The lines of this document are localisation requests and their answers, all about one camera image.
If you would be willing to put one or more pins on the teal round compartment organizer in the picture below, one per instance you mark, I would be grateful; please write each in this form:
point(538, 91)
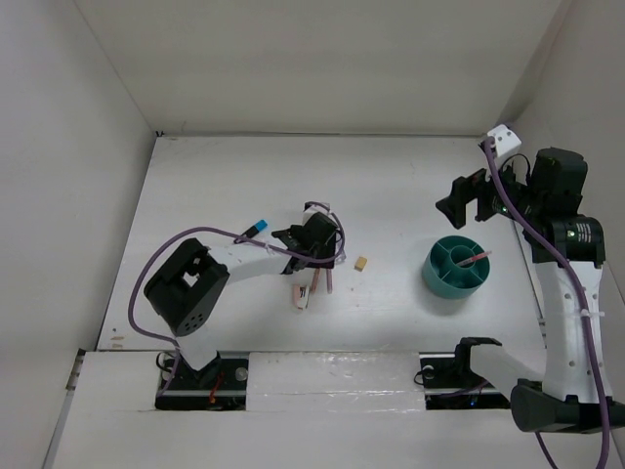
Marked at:
point(442, 275)

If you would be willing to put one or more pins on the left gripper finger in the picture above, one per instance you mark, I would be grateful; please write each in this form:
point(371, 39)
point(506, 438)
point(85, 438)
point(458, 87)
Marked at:
point(290, 235)
point(298, 262)

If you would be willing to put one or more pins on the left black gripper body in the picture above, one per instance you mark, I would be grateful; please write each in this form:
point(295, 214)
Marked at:
point(322, 251)

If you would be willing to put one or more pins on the red white pen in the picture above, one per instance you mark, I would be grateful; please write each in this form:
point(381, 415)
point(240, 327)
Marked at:
point(474, 259)

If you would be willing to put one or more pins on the small clear spray bottle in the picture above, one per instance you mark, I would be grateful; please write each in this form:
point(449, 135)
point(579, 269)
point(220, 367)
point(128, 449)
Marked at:
point(341, 256)

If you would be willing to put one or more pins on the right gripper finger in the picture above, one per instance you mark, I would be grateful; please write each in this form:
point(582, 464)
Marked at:
point(486, 196)
point(463, 191)

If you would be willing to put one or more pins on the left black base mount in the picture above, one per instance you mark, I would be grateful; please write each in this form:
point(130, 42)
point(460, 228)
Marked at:
point(222, 386)

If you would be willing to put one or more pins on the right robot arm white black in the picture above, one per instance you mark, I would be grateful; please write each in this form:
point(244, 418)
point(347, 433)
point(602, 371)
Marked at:
point(572, 395)

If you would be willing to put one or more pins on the pink purple pen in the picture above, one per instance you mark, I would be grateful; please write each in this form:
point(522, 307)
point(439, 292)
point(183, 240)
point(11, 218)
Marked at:
point(329, 281)

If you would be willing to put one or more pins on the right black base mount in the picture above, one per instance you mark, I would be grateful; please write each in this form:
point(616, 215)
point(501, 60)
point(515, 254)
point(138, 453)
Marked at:
point(477, 374)

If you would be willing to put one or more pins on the tan eraser block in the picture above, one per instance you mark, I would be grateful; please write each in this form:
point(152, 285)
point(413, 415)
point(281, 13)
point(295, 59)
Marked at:
point(360, 263)

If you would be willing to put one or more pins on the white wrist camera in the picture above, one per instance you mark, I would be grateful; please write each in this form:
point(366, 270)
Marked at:
point(312, 207)
point(506, 142)

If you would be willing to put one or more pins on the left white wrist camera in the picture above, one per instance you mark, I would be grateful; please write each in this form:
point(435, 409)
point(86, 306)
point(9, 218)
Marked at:
point(312, 207)

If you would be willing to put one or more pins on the blue capped black highlighter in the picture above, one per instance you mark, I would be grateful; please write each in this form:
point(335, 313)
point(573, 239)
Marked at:
point(254, 230)

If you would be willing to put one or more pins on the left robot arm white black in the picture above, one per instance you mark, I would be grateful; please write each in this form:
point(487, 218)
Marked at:
point(185, 290)

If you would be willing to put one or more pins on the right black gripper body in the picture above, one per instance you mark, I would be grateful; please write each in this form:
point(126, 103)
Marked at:
point(526, 200)

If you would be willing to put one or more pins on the orange pen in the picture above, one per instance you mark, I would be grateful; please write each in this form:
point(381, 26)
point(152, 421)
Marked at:
point(315, 280)

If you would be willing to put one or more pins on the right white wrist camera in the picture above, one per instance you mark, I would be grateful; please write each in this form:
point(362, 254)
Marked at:
point(506, 142)

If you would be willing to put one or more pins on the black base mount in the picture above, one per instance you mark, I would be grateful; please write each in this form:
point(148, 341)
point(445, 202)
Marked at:
point(222, 386)
point(477, 374)

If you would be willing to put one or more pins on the pink mini stapler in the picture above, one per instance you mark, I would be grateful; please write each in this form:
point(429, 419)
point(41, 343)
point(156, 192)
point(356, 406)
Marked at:
point(300, 296)

